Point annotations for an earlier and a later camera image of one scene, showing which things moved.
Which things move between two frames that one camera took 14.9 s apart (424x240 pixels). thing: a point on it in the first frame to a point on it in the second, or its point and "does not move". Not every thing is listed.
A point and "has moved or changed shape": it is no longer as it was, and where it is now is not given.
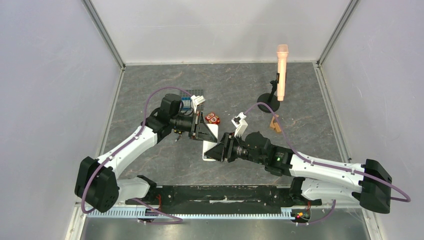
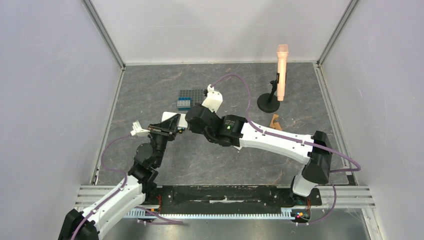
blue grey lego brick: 186,103 does not move
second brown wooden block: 277,126 does not move
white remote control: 207,145 has moved or changed shape
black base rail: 226,198 does not move
